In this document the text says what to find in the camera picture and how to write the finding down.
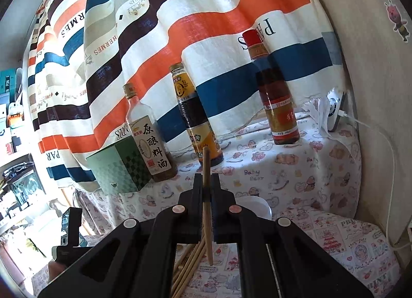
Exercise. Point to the striped curtain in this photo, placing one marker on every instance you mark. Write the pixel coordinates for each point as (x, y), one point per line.
(193, 27)

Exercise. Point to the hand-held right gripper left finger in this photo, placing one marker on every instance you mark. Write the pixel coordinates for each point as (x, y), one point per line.
(195, 208)

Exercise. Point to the pink printed tablecloth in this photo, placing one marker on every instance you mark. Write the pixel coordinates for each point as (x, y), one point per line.
(347, 246)

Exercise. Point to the clear plastic bag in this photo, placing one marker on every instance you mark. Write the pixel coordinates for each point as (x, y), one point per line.
(313, 108)

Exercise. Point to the cluttered storage shelf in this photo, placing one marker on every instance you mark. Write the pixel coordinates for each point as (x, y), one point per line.
(16, 143)

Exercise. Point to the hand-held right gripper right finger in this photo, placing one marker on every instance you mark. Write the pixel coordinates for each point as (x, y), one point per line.
(219, 208)

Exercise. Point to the red cap sauce bottle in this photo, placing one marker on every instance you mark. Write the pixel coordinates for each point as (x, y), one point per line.
(273, 92)

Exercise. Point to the dark soy sauce bottle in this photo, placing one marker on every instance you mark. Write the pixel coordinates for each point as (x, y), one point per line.
(193, 114)

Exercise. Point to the green checkered box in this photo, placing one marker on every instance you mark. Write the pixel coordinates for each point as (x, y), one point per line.
(119, 169)

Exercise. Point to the wooden chopstick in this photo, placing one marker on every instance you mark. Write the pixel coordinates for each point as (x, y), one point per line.
(206, 169)
(190, 262)
(185, 257)
(188, 277)

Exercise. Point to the cartoon wall sticker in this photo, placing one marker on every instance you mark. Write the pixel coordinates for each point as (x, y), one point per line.
(397, 21)

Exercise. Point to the white cup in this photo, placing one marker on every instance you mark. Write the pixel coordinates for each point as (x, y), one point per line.
(256, 208)

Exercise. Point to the white charging device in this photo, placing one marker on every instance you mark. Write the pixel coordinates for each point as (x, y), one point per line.
(334, 111)

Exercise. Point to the clear cooking wine bottle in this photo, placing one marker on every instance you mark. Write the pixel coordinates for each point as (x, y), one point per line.
(151, 150)

